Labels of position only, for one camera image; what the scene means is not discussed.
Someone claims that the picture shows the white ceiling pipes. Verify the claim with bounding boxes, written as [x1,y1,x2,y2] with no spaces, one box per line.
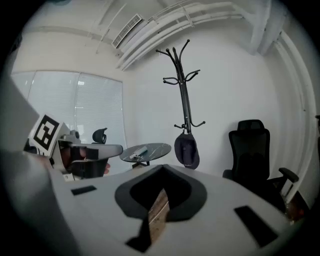
[116,2,246,72]

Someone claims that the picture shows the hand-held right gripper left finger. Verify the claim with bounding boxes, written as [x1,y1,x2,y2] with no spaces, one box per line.
[51,164,165,256]

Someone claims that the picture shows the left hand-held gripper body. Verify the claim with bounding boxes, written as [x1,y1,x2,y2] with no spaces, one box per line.
[24,114,82,182]

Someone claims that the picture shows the white ceiling duct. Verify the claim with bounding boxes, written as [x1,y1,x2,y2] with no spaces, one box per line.
[249,0,288,56]

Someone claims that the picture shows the black office chair with headrest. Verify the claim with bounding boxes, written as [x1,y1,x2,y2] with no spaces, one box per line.
[91,127,108,145]

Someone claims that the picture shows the white window blinds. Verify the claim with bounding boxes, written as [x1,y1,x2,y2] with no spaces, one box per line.
[11,70,126,151]

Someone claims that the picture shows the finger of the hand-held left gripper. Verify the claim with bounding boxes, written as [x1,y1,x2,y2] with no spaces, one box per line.
[63,144,124,179]

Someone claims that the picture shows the black high-back office chair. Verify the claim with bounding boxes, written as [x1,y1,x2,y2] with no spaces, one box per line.
[222,119,300,213]

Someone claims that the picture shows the black metal coat rack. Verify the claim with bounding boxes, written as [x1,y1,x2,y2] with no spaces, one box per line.
[155,39,206,135]

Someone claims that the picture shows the black marble round table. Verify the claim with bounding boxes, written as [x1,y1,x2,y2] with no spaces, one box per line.
[119,142,172,169]

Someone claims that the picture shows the white wall pipes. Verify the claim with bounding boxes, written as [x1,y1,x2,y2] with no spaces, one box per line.
[273,29,318,206]

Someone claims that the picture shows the white air vent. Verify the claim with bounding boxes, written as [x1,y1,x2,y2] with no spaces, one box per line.
[111,13,146,50]

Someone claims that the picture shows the dark cap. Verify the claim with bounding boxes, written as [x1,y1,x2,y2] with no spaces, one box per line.
[174,131,201,170]

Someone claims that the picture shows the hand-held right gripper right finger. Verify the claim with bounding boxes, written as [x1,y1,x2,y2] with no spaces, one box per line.
[149,164,297,256]

